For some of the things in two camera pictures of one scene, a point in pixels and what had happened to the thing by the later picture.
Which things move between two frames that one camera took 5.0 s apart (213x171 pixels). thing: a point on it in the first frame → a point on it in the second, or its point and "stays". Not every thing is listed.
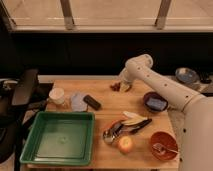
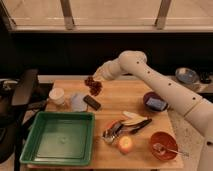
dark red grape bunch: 115,86 → 95,87
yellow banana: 132,119 stays
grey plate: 186,75 stays
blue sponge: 156,104 stays
